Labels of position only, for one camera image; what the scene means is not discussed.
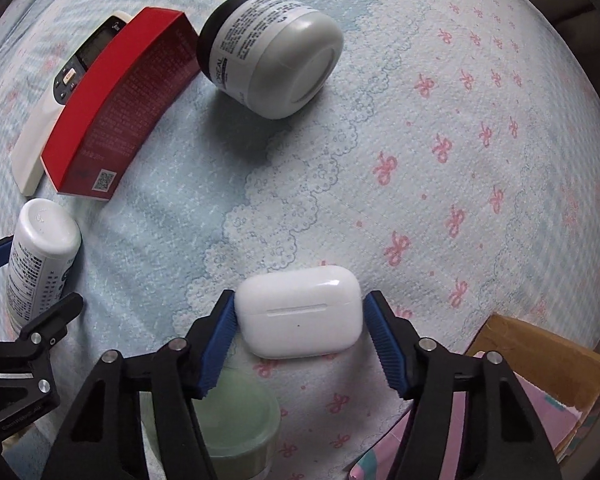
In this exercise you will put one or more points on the red cardboard box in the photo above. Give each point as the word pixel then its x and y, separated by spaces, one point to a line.
pixel 120 95

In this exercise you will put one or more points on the white earbuds case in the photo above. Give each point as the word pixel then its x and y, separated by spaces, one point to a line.
pixel 300 312

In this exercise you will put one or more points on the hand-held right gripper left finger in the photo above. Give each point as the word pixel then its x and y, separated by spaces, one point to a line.
pixel 217 345

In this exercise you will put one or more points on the pale green plastic jar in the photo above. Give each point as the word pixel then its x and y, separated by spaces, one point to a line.
pixel 240 425

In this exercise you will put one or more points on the grey jar with black lid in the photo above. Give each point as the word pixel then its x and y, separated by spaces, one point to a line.
pixel 290 55

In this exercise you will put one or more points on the white remote control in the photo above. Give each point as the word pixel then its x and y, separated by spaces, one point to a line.
pixel 30 145

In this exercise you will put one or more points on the white plastic bottle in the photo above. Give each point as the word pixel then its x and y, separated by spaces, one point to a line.
pixel 37 260

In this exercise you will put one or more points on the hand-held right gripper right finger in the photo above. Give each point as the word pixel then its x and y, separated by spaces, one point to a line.
pixel 385 345

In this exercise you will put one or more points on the brown cardboard storage box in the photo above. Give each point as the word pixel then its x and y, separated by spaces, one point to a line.
pixel 545 355

